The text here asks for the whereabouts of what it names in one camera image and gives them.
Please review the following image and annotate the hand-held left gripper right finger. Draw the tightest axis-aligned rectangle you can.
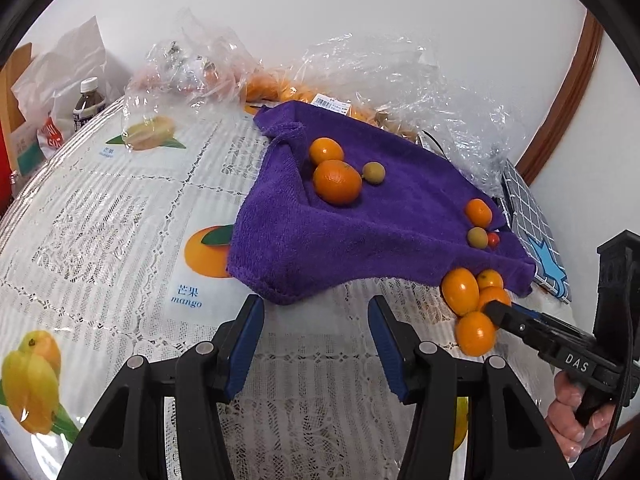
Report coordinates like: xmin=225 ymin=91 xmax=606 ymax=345
xmin=367 ymin=295 xmax=576 ymax=480

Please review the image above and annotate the person's right hand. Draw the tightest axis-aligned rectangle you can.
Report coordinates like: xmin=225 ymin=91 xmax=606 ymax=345
xmin=545 ymin=374 xmax=618 ymax=464

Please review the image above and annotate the light wooden board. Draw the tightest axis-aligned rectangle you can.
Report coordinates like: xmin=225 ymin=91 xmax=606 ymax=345
xmin=0 ymin=42 xmax=33 ymax=126

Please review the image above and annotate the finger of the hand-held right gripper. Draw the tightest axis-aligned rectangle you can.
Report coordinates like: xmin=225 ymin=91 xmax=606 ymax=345
xmin=510 ymin=303 xmax=597 ymax=345
xmin=484 ymin=299 xmax=567 ymax=357

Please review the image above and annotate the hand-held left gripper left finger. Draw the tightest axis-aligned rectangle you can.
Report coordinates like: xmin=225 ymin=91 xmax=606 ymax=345
xmin=57 ymin=294 xmax=266 ymax=480

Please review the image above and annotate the small orange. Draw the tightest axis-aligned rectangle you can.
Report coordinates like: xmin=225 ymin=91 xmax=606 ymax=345
xmin=465 ymin=198 xmax=493 ymax=227
xmin=476 ymin=269 xmax=504 ymax=291
xmin=477 ymin=286 xmax=512 ymax=313
xmin=455 ymin=311 xmax=497 ymax=357
xmin=308 ymin=137 xmax=346 ymax=167
xmin=441 ymin=267 xmax=481 ymax=317

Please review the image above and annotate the grey checked bag blue star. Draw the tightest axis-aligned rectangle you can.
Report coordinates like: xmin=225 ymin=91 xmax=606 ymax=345
xmin=500 ymin=157 xmax=573 ymax=306

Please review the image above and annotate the pile of bagged small oranges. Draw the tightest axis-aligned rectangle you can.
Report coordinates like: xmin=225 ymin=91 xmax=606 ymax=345
xmin=242 ymin=72 xmax=421 ymax=138

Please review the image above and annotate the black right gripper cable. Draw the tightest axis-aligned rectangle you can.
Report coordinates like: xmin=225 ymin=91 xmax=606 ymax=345
xmin=595 ymin=300 xmax=636 ymax=480

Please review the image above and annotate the large orange mandarin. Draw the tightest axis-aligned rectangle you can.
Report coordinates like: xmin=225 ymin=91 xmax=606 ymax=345
xmin=313 ymin=159 xmax=363 ymax=206

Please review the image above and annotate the dark drink bottle white cap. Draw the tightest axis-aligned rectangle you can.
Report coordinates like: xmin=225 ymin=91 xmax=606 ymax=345
xmin=72 ymin=77 xmax=107 ymax=133

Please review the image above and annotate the brown wooden door frame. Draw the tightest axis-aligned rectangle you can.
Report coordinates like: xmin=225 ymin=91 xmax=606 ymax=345
xmin=515 ymin=10 xmax=605 ymax=186

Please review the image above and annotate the small clear plastic bag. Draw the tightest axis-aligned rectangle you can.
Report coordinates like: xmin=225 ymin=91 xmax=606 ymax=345
xmin=121 ymin=7 xmax=261 ymax=153

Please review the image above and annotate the red paper bag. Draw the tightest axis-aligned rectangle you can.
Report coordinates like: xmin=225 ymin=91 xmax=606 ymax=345
xmin=0 ymin=120 xmax=13 ymax=186

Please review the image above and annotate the purple towel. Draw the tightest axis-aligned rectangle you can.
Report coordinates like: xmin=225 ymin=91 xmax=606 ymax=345
xmin=226 ymin=100 xmax=537 ymax=307

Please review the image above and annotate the large clear plastic bag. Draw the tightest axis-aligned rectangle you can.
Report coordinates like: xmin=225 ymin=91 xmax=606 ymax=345
xmin=300 ymin=32 xmax=516 ymax=196

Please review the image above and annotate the white barcode label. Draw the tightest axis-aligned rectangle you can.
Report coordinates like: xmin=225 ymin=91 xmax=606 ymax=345
xmin=311 ymin=94 xmax=353 ymax=113

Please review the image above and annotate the white plastic bag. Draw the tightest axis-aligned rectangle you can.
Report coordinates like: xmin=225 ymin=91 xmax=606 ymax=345
xmin=10 ymin=16 xmax=126 ymax=161

